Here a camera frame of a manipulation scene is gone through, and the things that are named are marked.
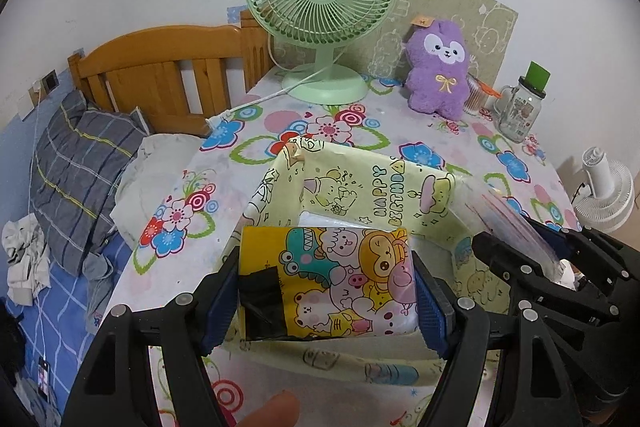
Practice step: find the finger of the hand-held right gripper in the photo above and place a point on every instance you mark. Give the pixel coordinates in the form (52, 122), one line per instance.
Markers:
(585, 247)
(505, 259)

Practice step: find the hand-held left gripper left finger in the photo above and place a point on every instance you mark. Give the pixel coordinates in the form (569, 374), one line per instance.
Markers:
(222, 299)

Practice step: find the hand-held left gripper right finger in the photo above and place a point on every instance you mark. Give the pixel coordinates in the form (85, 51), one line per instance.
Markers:
(430, 302)

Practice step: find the clear plastic bag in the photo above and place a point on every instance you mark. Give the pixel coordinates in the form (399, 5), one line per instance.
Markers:
(480, 207)

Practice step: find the cartoon print tissue packet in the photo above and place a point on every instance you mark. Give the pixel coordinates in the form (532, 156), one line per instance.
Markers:
(340, 277)

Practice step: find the yellow cartoon gift bag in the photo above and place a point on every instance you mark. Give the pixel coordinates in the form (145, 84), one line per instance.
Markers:
(350, 187)

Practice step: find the white floor fan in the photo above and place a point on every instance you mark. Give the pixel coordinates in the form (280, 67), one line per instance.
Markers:
(607, 192)

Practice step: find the blue denim cloth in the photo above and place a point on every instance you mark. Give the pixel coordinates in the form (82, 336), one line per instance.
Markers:
(97, 282)

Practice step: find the glass jar with green lid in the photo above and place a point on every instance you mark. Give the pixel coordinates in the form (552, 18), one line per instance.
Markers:
(517, 117)

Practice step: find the white pillow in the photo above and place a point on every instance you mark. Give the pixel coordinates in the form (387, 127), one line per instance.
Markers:
(150, 172)

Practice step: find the cotton swab container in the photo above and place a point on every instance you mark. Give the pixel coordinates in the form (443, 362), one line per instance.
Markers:
(475, 99)

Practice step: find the blue checked bed sheet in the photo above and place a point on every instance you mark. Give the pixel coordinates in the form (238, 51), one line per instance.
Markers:
(55, 307)

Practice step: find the floral tablecloth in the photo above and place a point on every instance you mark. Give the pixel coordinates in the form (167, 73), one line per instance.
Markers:
(350, 127)

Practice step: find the purple plush toy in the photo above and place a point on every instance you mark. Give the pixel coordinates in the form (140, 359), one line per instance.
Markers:
(440, 77)

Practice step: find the smartphone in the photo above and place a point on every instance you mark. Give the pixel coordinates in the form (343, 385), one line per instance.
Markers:
(44, 377)

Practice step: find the grey plaid pillow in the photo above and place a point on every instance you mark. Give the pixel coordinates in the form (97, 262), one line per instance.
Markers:
(75, 167)

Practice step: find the crumpled white cloth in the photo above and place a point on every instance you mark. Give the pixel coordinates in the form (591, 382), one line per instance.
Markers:
(22, 257)

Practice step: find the green patterned mat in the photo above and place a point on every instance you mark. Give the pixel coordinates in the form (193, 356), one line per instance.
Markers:
(480, 22)

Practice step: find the wooden bed headboard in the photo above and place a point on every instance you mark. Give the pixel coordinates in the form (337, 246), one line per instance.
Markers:
(150, 52)

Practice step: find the wall socket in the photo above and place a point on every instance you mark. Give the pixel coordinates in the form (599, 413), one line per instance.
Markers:
(50, 80)

